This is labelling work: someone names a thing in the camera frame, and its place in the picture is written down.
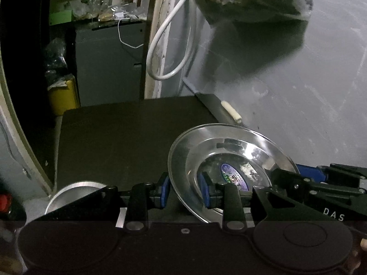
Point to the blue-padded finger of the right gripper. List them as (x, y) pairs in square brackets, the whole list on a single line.
[(310, 172)]

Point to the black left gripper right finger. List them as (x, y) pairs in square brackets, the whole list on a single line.
[(224, 196)]

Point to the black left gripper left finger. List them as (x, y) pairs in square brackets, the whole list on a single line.
[(144, 197)]

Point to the steel plate with blue sticker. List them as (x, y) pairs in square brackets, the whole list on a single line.
[(227, 153)]

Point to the large steel mixing bowl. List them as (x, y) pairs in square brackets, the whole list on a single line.
[(71, 193)]

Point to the yellow bin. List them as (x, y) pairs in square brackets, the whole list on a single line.
[(63, 95)]

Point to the red capped bottle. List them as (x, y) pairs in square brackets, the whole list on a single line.
[(7, 207)]

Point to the black plastic bag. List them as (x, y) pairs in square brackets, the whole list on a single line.
[(56, 66)]

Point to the green box on shelf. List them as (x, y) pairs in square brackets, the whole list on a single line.
[(60, 17)]

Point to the cream plastic handle piece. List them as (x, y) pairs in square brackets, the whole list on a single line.
[(232, 112)]

